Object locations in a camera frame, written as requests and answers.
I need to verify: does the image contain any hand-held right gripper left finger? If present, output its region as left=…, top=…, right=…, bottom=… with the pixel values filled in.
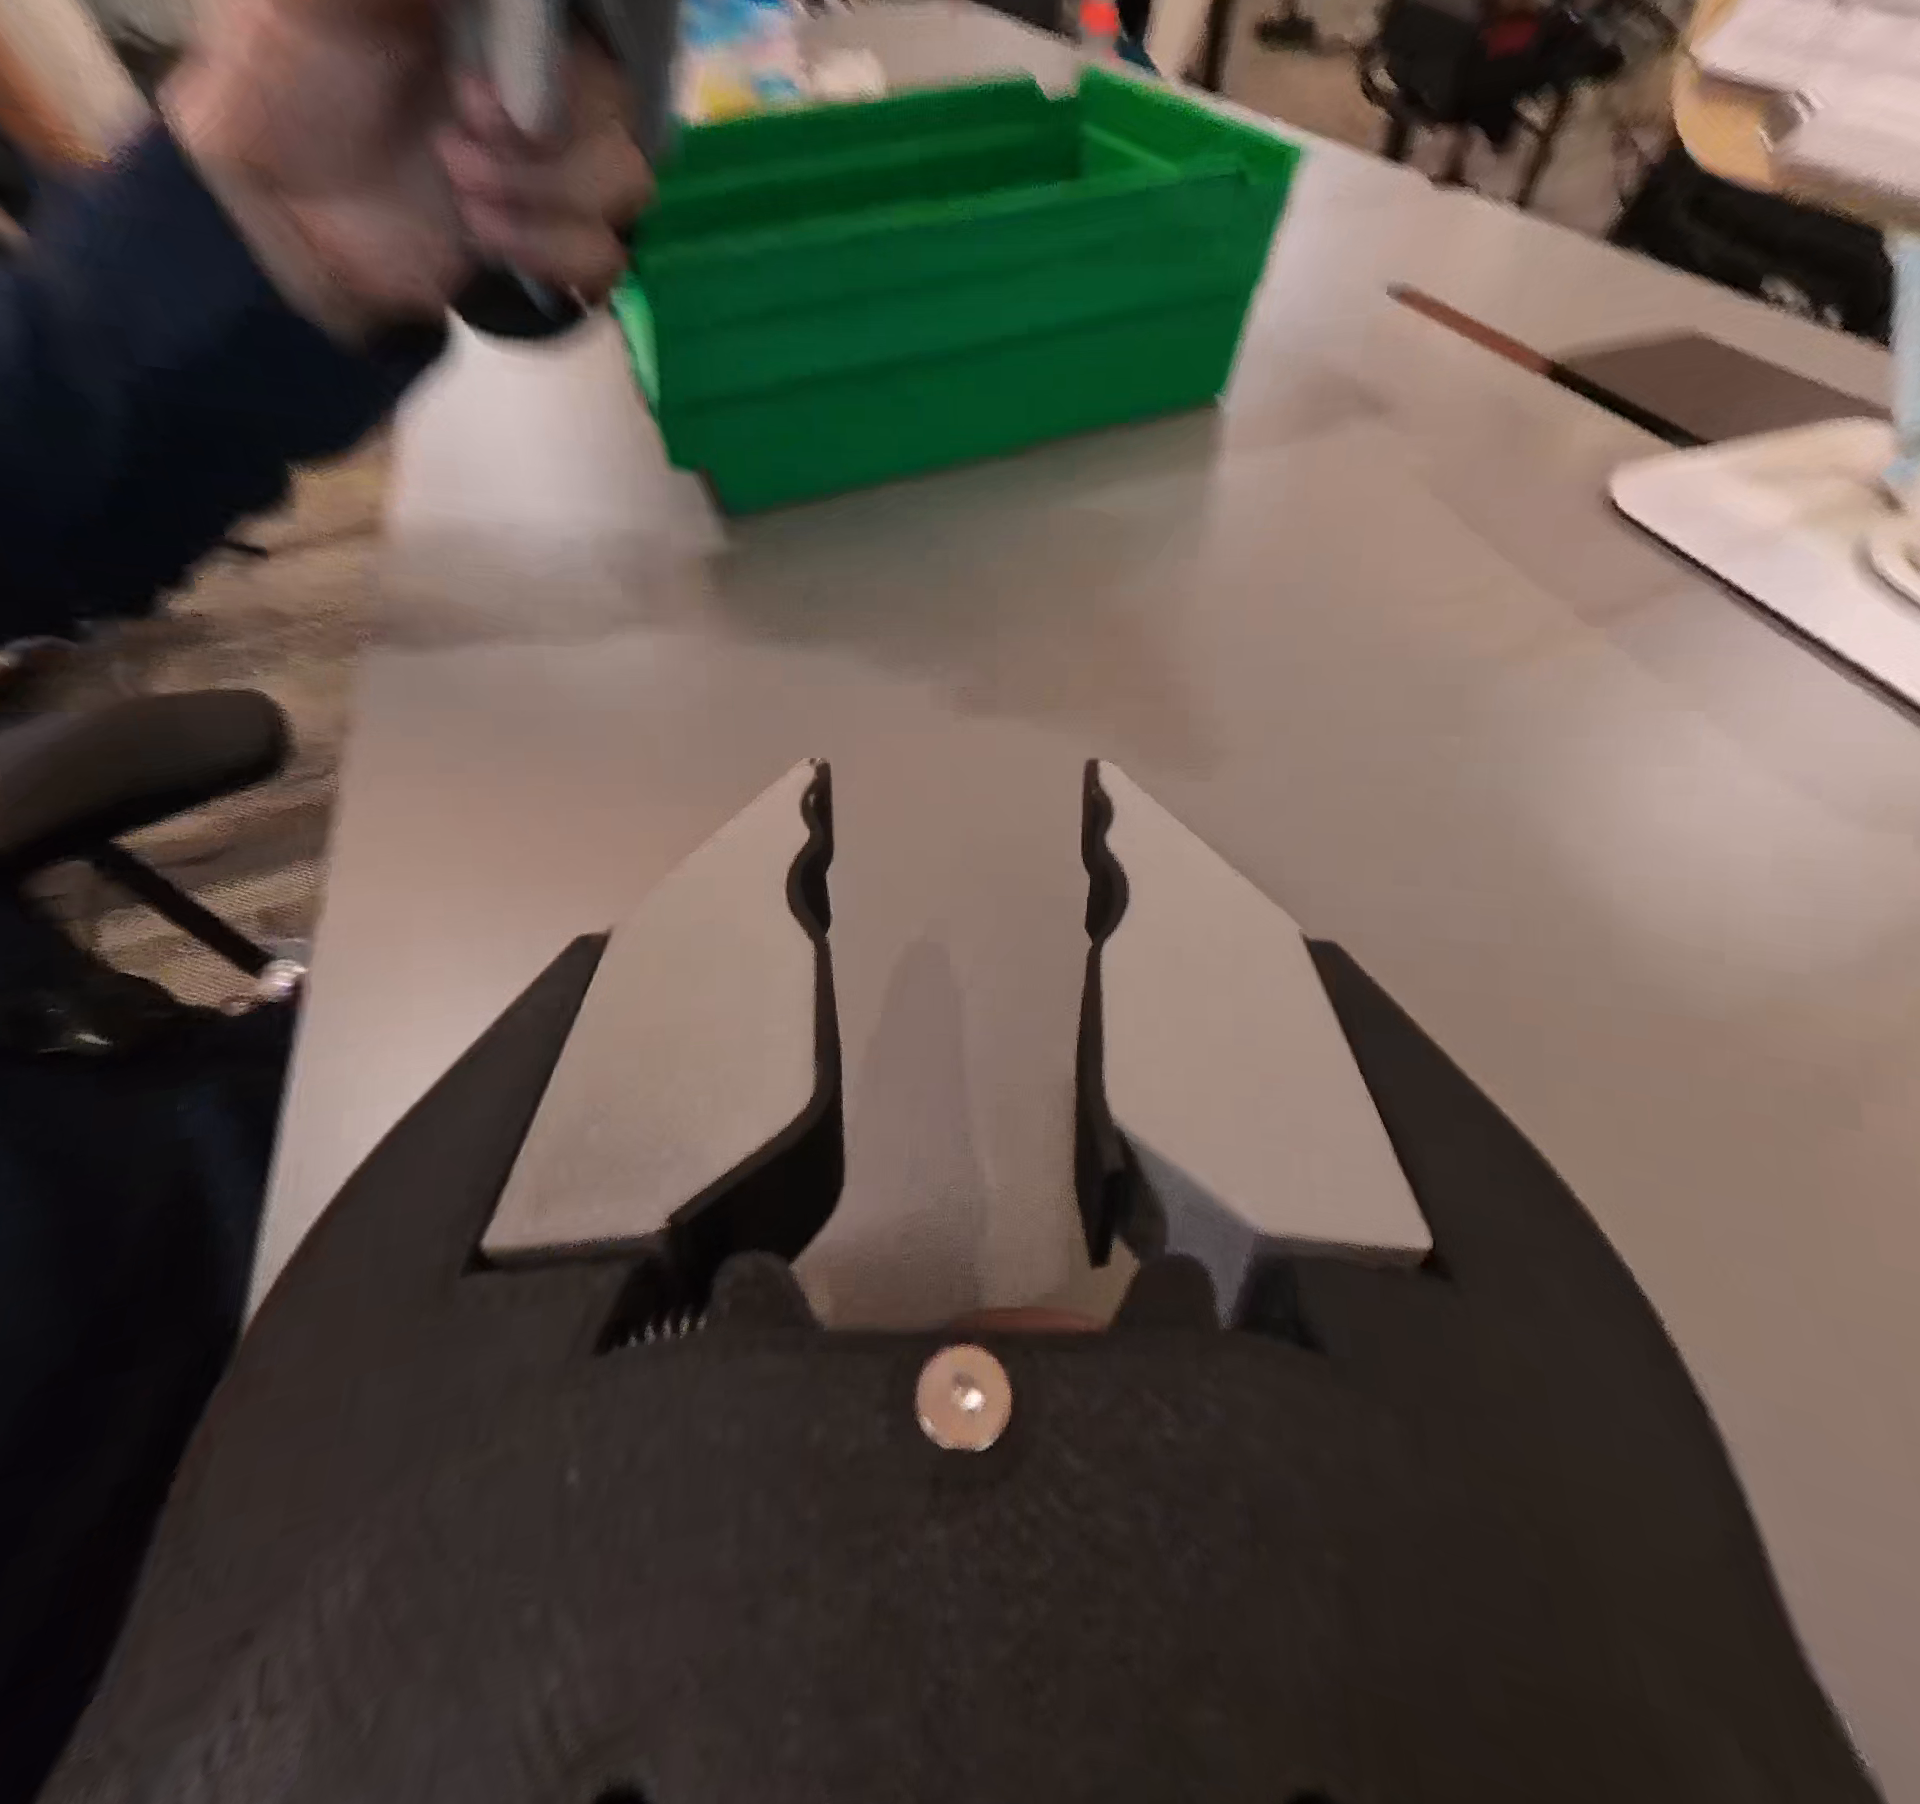
left=478, top=757, right=850, bottom=1267

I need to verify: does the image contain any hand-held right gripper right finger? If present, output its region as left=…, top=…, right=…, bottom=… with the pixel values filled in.
left=1071, top=757, right=1439, bottom=1330

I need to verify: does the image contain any green plastic bin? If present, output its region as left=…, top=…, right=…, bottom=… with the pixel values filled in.
left=610, top=67, right=1302, bottom=516

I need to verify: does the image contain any person's left forearm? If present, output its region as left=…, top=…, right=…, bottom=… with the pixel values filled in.
left=0, top=125, right=454, bottom=645

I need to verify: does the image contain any person's left hand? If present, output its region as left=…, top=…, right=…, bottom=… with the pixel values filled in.
left=165, top=0, right=652, bottom=341

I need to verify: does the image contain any black office chair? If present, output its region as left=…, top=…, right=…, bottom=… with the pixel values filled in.
left=1356, top=0, right=1636, bottom=179
left=0, top=687, right=312, bottom=1048

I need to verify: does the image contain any white document stand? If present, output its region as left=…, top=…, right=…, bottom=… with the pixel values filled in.
left=1611, top=0, right=1920, bottom=711

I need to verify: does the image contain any printed instruction sheet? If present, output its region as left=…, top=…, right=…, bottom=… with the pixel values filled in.
left=1703, top=0, right=1920, bottom=185

